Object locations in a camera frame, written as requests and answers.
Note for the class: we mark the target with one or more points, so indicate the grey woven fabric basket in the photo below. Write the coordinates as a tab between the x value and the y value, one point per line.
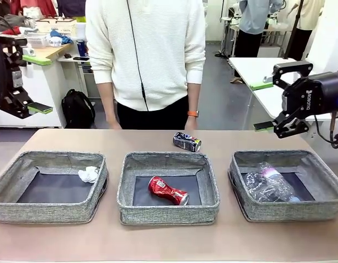
48	211
289	212
168	213

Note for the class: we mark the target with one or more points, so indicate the orange wrist watch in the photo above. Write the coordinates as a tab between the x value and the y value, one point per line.
193	113

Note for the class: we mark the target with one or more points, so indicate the red garment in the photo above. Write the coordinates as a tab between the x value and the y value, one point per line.
34	6

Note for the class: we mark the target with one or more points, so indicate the person left hand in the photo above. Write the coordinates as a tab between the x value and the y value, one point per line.
190	123

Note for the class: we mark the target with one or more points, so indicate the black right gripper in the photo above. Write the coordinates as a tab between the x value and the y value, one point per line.
305	98

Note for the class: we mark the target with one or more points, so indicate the white box with wooden frame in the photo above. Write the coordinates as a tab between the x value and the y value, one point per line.
56	26

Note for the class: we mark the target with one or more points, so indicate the black computer mouse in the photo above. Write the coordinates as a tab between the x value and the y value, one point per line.
67	56

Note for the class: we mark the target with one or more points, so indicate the dark blue soda can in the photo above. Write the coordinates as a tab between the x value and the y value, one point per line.
186	142

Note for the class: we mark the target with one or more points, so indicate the bystander in dark top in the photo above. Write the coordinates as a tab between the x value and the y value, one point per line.
71	6

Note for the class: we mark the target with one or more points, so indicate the large white table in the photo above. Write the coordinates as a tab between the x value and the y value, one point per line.
256	68

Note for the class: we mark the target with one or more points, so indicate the black backpack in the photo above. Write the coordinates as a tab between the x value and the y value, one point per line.
77	109

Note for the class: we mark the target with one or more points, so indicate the crushed clear plastic bottle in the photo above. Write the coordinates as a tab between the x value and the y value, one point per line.
253	187

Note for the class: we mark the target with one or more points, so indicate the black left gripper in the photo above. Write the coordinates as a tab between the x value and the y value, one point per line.
16	79

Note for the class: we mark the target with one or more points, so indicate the blue drinks flask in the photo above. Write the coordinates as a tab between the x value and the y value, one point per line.
81	48

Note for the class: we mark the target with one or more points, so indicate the grey clothes pile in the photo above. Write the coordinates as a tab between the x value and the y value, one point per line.
15	20

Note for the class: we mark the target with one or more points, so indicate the white jug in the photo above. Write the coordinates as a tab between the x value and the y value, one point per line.
81	31

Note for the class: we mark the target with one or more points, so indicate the blue cloth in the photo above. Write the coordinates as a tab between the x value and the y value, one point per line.
60	37

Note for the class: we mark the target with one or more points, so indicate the yellow green vest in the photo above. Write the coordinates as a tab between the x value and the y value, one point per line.
81	18

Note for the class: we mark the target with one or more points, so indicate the bystander in light blue shirt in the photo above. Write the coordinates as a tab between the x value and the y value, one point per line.
256	16

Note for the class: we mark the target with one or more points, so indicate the wooden top white desk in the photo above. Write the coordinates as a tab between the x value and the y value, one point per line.
56	50

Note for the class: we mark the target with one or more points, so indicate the black phone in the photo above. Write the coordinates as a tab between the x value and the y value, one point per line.
81	58

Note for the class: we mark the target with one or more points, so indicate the person right forearm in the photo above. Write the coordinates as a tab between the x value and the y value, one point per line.
105	101

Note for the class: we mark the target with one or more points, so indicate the person black trousers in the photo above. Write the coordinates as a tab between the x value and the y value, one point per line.
163	117

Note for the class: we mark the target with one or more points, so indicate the person white knit sweater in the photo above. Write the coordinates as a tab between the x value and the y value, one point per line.
163	54

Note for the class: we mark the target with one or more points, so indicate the person right hand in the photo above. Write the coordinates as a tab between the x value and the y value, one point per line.
114	125

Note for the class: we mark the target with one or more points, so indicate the white side desk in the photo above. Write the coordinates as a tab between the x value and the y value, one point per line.
86	82

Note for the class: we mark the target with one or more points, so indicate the crushed red soda can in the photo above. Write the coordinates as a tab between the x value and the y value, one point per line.
166	190

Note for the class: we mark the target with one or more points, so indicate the black tripod pole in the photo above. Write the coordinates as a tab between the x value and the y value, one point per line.
294	27

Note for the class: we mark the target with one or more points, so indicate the person left forearm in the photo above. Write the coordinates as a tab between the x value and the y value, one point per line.
192	96

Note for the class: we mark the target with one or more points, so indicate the white tissue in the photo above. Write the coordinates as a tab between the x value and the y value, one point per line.
88	174

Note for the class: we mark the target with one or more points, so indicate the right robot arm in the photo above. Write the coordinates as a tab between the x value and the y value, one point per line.
334	90

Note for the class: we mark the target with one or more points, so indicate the bystander in beige top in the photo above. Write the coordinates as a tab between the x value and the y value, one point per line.
311	16

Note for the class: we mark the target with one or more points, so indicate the pink label plastic bottle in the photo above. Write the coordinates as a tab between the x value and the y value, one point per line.
278	183

